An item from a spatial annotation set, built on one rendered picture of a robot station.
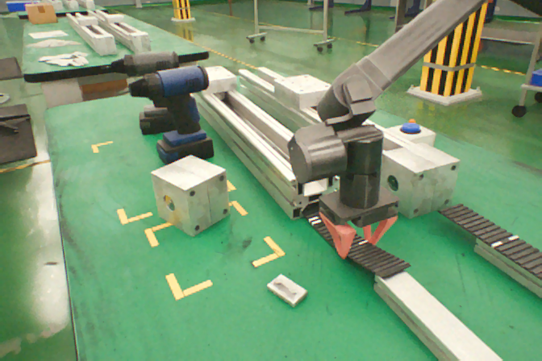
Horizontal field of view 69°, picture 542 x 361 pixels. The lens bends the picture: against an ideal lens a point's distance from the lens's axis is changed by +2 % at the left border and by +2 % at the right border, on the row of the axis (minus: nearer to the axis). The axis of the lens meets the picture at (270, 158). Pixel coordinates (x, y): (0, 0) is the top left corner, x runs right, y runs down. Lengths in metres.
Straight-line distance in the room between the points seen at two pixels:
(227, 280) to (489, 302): 0.36
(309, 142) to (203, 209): 0.26
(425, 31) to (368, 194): 0.28
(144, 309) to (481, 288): 0.47
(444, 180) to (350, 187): 0.25
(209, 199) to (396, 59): 0.38
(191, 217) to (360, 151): 0.31
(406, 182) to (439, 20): 0.27
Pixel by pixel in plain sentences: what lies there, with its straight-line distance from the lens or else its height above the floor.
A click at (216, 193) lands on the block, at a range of 0.70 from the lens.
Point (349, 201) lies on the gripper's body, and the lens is 0.57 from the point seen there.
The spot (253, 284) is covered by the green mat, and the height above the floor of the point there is 0.78.
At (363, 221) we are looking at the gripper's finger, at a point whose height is 0.87.
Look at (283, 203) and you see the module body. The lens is 0.73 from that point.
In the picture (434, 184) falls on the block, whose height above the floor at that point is 0.84.
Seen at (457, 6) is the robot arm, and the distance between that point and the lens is 0.76.
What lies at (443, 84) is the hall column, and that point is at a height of 0.15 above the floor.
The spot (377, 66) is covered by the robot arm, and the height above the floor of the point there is 1.06.
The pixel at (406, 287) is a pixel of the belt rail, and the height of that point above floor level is 0.81.
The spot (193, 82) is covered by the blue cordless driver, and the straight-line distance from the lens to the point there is 0.90.
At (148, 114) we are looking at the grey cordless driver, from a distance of 1.14.
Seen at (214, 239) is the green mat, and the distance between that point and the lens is 0.69.
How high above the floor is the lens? 1.20
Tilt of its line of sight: 26 degrees down
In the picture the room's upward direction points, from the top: 2 degrees counter-clockwise
